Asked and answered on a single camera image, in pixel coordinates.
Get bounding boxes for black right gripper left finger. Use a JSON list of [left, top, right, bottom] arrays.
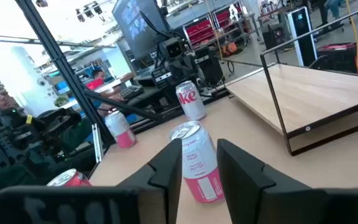
[[0, 138, 183, 224]]

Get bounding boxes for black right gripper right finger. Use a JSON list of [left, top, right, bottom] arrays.
[[216, 138, 358, 224]]

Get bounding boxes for silver Diet Coke can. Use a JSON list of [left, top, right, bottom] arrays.
[[175, 80, 208, 121]]

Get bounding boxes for white pink Spindrift can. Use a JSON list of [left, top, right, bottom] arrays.
[[104, 110, 137, 149], [168, 120, 225, 204]]

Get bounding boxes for red strawberry Fanta can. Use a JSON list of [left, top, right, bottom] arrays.
[[46, 168, 92, 188]]

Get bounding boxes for red storage bin rack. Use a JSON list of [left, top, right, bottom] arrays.
[[213, 2, 248, 39], [183, 16, 218, 49]]

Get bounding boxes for black keyboard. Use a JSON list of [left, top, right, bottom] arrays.
[[119, 85, 145, 101]]

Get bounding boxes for large dark display screen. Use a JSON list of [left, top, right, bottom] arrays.
[[111, 0, 171, 60]]

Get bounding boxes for wooden tray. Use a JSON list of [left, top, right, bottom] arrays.
[[224, 1, 358, 156]]

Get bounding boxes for red black tool case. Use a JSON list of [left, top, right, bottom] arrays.
[[317, 42, 358, 76]]

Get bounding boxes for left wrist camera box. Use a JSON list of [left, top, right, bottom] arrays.
[[160, 37, 186, 60]]

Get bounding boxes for black aluminium table frame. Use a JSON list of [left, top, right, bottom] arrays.
[[14, 0, 229, 166]]

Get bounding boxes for yellow hanging cord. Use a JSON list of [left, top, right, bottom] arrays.
[[344, 0, 358, 75]]

